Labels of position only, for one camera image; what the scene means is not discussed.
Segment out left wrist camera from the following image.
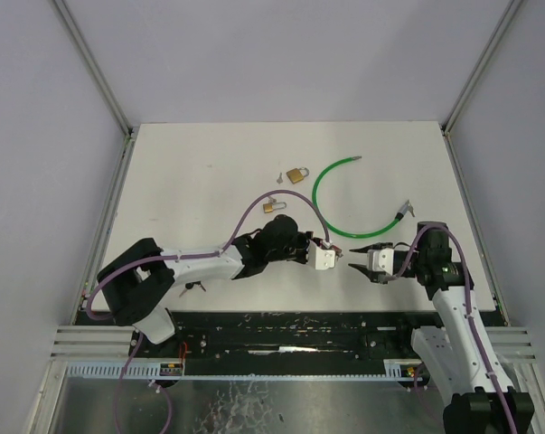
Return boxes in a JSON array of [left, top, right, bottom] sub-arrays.
[[307, 241, 337, 271]]

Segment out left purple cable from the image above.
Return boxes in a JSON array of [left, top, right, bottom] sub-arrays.
[[85, 189, 334, 434]]

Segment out red cable lock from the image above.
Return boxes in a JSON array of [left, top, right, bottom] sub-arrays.
[[313, 238, 343, 259]]

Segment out small brass padlock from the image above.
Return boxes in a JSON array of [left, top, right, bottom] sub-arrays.
[[262, 202, 287, 213]]

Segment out keys of orange padlock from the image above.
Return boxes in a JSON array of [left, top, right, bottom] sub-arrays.
[[179, 281, 207, 297]]

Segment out large brass padlock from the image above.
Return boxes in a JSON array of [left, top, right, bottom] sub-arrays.
[[286, 167, 310, 184]]

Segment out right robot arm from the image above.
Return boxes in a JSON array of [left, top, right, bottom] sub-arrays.
[[355, 222, 535, 433]]

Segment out green cable lock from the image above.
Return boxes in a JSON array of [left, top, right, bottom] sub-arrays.
[[311, 156, 415, 240]]

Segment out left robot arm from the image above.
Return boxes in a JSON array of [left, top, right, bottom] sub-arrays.
[[97, 214, 324, 344]]

